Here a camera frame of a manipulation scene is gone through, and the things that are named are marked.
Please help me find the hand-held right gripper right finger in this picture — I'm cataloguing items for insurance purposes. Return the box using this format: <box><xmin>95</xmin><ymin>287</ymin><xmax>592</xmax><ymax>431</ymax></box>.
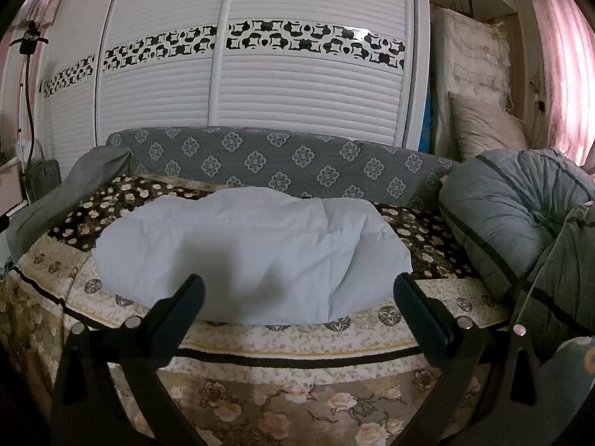
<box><xmin>393</xmin><ymin>272</ymin><xmax>547</xmax><ymax>446</ymax></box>

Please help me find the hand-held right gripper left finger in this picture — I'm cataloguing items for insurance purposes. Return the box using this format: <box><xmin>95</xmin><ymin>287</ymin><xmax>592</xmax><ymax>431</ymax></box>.
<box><xmin>50</xmin><ymin>274</ymin><xmax>206</xmax><ymax>446</ymax></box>

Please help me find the white padded garment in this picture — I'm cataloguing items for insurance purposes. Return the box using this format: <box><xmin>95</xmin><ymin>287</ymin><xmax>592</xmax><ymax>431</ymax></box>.
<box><xmin>90</xmin><ymin>187</ymin><xmax>414</xmax><ymax>326</ymax></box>

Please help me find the floral blanket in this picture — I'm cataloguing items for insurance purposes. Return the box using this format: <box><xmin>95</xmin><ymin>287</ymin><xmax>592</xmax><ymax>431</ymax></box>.
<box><xmin>0</xmin><ymin>172</ymin><xmax>512</xmax><ymax>446</ymax></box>

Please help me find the grey quilted duvet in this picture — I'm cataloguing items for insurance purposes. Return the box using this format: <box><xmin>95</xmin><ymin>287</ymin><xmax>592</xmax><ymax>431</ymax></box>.
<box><xmin>438</xmin><ymin>148</ymin><xmax>595</xmax><ymax>303</ymax></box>

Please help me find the grey-green cushion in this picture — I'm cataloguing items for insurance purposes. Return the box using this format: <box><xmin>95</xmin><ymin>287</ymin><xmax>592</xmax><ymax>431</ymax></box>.
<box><xmin>511</xmin><ymin>202</ymin><xmax>595</xmax><ymax>368</ymax></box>

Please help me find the light grey floral cloth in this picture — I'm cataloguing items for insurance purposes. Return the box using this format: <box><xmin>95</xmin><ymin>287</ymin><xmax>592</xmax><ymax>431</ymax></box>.
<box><xmin>534</xmin><ymin>334</ymin><xmax>595</xmax><ymax>428</ymax></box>

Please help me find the grey armrest cushion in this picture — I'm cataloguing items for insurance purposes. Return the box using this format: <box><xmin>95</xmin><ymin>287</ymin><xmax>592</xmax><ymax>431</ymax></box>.
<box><xmin>7</xmin><ymin>145</ymin><xmax>133</xmax><ymax>261</ymax></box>

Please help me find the dark grey hanging bag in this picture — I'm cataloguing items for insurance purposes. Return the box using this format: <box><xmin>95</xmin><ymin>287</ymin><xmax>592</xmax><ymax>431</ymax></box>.
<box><xmin>25</xmin><ymin>159</ymin><xmax>61</xmax><ymax>205</ymax></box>

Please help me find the grey patterned headboard cushion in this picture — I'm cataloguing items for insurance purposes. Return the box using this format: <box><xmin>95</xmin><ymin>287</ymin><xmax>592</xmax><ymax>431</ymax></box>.
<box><xmin>106</xmin><ymin>125</ymin><xmax>461</xmax><ymax>206</ymax></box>

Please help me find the blue board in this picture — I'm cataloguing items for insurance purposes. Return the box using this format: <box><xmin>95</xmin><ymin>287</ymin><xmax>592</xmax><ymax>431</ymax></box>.
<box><xmin>421</xmin><ymin>94</ymin><xmax>438</xmax><ymax>154</ymax></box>

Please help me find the beige pillow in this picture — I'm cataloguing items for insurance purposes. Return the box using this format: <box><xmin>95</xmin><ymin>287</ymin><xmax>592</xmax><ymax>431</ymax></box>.
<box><xmin>448</xmin><ymin>92</ymin><xmax>531</xmax><ymax>161</ymax></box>

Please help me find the black pole stand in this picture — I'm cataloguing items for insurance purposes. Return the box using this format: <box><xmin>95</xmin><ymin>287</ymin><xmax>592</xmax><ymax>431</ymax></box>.
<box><xmin>9</xmin><ymin>21</ymin><xmax>49</xmax><ymax>205</ymax></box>

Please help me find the white louvred wardrobe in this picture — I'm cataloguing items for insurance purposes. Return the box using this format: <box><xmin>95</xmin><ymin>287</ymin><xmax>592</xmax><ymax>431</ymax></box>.
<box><xmin>37</xmin><ymin>0</ymin><xmax>431</xmax><ymax>159</ymax></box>

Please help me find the wrapped floral mattress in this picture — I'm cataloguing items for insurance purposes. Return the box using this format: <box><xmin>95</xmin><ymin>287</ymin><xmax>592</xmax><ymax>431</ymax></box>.
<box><xmin>434</xmin><ymin>4</ymin><xmax>512</xmax><ymax>149</ymax></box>

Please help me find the pink curtain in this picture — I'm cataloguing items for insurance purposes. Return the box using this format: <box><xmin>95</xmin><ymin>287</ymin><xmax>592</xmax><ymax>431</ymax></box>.
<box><xmin>0</xmin><ymin>0</ymin><xmax>61</xmax><ymax>117</ymax></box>
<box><xmin>527</xmin><ymin>0</ymin><xmax>595</xmax><ymax>172</ymax></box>

